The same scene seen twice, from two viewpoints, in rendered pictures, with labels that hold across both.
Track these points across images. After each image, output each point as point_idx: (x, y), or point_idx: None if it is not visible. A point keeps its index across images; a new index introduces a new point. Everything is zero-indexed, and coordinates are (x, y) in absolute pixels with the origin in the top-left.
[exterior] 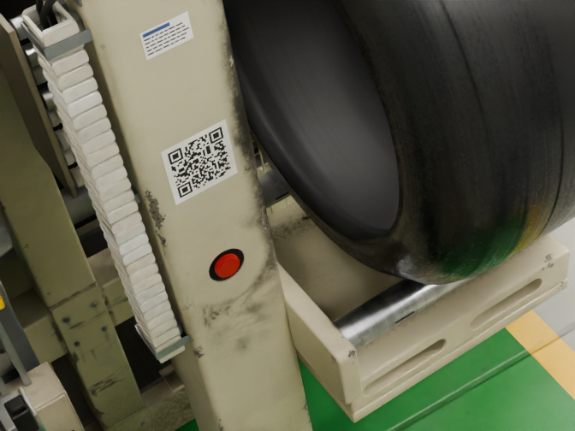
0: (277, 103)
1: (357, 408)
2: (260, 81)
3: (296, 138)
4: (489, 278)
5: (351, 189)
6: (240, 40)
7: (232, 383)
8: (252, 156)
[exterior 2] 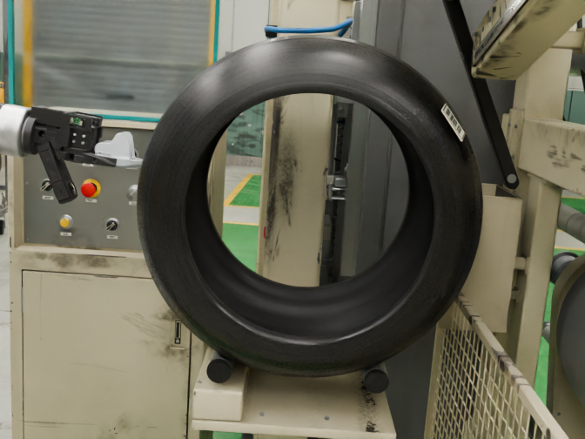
0: (395, 300)
1: None
2: (406, 284)
3: (371, 314)
4: None
5: (323, 334)
6: (425, 258)
7: None
8: (269, 180)
